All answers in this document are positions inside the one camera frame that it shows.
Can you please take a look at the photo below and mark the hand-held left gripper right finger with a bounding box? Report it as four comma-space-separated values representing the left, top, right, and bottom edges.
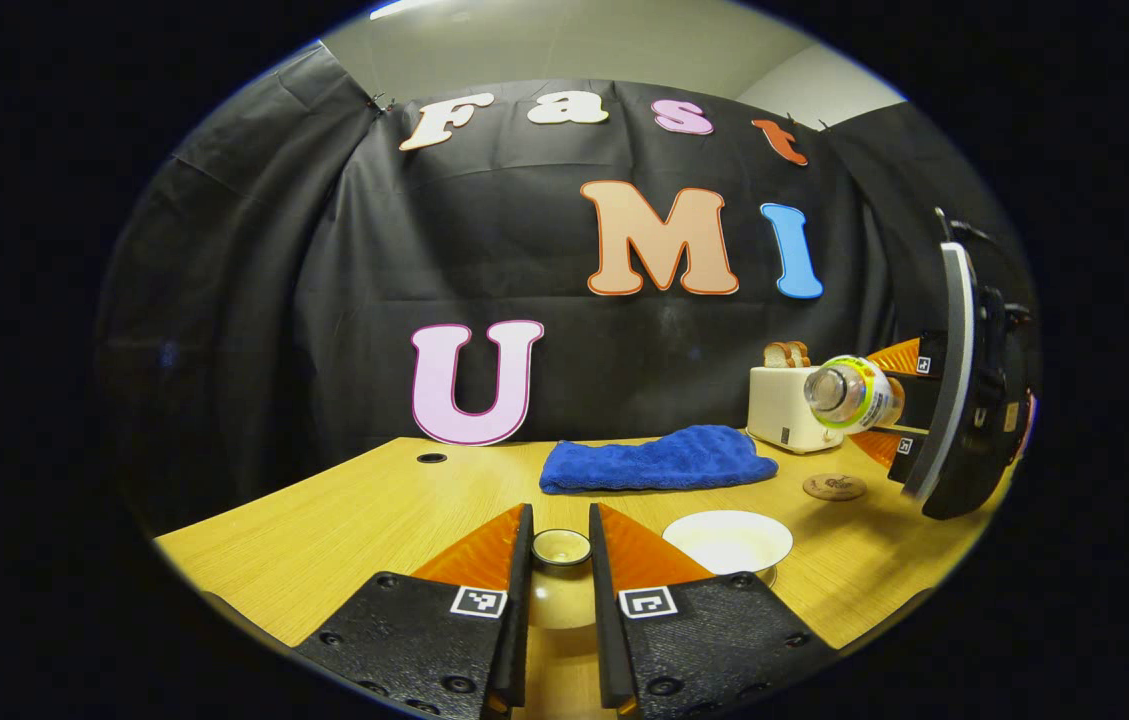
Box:
588, 503, 840, 720

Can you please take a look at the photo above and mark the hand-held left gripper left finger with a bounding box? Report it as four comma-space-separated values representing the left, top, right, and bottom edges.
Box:
294, 503, 535, 720

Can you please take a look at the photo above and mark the cream ceramic teacup lid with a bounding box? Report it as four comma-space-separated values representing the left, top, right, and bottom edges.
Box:
524, 528, 600, 633

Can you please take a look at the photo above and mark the clear plastic water bottle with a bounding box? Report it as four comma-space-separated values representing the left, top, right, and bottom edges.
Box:
804, 355, 907, 436

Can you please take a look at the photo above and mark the round cork coaster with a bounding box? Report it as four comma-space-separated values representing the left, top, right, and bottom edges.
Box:
803, 473, 868, 502

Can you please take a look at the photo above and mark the cream ceramic teacup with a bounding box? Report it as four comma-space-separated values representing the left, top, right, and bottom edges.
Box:
662, 510, 795, 587

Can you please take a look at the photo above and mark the cream toaster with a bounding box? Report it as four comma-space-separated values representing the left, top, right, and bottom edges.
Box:
747, 365, 845, 456

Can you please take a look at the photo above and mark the blue folded towel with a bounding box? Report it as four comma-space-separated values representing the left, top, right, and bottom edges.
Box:
539, 425, 780, 496

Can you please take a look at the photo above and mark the black backdrop cloth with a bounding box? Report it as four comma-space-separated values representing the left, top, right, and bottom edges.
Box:
94, 45, 1040, 536

